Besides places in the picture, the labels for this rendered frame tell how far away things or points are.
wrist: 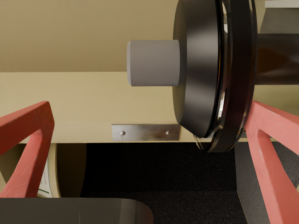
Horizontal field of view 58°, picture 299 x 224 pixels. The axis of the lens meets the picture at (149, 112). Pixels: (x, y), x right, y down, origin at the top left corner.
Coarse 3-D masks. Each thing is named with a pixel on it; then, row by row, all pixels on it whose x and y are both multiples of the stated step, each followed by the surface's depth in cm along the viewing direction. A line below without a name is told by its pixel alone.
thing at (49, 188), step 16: (64, 144) 50; (80, 144) 51; (48, 160) 35; (64, 160) 50; (80, 160) 51; (48, 176) 35; (64, 176) 48; (80, 176) 50; (48, 192) 37; (64, 192) 46; (80, 192) 47
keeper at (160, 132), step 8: (112, 128) 28; (120, 128) 28; (128, 128) 28; (136, 128) 28; (144, 128) 28; (152, 128) 28; (160, 128) 28; (168, 128) 28; (176, 128) 28; (120, 136) 28; (128, 136) 28; (136, 136) 28; (144, 136) 28; (152, 136) 28; (160, 136) 28; (168, 136) 28; (176, 136) 29
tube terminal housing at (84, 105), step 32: (0, 96) 31; (32, 96) 31; (64, 96) 31; (96, 96) 31; (128, 96) 31; (160, 96) 31; (64, 128) 28; (96, 128) 28; (0, 160) 32; (0, 192) 34
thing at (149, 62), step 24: (192, 0) 14; (192, 24) 13; (216, 24) 12; (144, 48) 15; (168, 48) 15; (192, 48) 13; (216, 48) 12; (144, 72) 15; (168, 72) 15; (192, 72) 13; (216, 72) 12; (192, 96) 13; (216, 96) 13; (192, 120) 14
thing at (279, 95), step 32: (224, 0) 12; (256, 0) 13; (288, 0) 13; (224, 32) 11; (256, 32) 11; (288, 32) 12; (224, 64) 11; (256, 64) 11; (288, 64) 12; (224, 96) 12; (256, 96) 13; (288, 96) 13
